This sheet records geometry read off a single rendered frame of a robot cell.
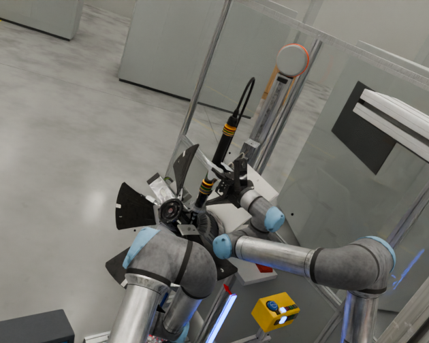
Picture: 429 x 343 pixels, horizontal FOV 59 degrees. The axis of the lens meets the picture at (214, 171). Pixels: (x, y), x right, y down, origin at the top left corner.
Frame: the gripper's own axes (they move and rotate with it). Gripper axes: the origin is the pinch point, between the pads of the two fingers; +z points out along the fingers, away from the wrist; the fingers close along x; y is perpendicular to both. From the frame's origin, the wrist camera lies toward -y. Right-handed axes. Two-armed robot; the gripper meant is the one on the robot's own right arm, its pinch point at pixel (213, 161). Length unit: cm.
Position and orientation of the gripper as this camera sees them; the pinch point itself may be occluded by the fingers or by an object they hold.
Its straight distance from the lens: 144.4
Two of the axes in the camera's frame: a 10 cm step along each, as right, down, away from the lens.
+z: -6.3, -5.5, 5.5
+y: -3.5, 8.3, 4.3
